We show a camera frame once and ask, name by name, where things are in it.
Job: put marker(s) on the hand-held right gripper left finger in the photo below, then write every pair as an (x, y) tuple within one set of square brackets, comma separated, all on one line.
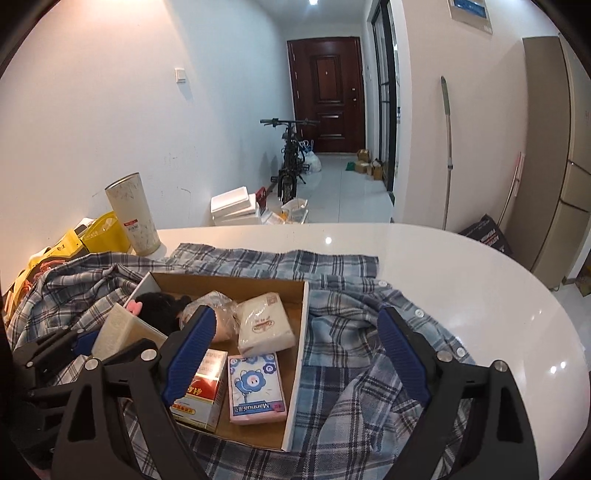
[(189, 355)]

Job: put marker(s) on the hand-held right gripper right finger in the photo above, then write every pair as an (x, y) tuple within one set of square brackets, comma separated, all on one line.
[(404, 355)]

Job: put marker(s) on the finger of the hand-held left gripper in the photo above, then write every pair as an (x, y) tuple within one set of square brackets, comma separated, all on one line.
[(87, 341), (51, 396)]

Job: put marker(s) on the cream paper box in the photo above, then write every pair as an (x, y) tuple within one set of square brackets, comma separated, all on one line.
[(120, 330)]

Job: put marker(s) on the red and white box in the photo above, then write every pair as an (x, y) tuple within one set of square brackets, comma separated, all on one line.
[(210, 392)]

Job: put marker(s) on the black plush toy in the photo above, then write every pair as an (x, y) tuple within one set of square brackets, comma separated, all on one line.
[(157, 309)]

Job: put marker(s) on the clear bag with peach item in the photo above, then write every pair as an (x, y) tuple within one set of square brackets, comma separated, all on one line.
[(225, 307)]

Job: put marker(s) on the pink and blue tissue pack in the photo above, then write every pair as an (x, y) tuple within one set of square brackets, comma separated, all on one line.
[(256, 387)]

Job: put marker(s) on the white tissue pack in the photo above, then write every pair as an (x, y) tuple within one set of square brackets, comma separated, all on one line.
[(265, 327)]

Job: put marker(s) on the cardboard box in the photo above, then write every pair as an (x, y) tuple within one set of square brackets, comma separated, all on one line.
[(231, 284)]

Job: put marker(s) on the blue plaid shirt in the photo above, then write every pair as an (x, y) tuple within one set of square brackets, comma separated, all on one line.
[(351, 332)]

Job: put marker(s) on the yellow bag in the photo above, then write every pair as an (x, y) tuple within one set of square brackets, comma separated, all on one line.
[(55, 251)]

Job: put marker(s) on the yellow plastic bin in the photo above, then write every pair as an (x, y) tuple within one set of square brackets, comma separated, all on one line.
[(106, 235)]

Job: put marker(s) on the white foam box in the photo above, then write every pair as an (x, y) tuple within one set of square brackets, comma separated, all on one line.
[(238, 218), (231, 199)]

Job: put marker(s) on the black printed bag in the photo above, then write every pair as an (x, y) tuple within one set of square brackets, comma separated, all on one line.
[(487, 235)]

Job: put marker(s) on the small red box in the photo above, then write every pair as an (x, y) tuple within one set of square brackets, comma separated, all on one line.
[(262, 197)]

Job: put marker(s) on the white plastic basket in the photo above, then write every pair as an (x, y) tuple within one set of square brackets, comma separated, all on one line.
[(294, 211)]

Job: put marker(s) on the cardboard boxes on floor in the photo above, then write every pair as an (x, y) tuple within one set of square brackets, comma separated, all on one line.
[(370, 165)]

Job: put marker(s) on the green floor mat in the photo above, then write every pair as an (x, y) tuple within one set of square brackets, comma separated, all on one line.
[(351, 166)]

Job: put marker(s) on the red and white stick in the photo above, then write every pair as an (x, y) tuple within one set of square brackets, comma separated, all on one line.
[(513, 184)]

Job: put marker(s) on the white plastic bag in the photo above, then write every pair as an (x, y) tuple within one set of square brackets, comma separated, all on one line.
[(312, 162)]

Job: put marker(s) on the black bicycle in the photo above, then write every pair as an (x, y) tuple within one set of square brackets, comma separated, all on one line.
[(291, 157)]

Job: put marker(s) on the beige tall cabinet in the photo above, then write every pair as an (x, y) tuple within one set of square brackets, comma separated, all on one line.
[(558, 161)]

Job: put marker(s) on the black framed glass door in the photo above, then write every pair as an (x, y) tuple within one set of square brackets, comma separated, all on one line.
[(383, 92)]

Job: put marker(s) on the brown entrance door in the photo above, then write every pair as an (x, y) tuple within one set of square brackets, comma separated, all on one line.
[(325, 92)]

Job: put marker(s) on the white wall switch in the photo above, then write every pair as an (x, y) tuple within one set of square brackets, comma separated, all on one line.
[(181, 74)]

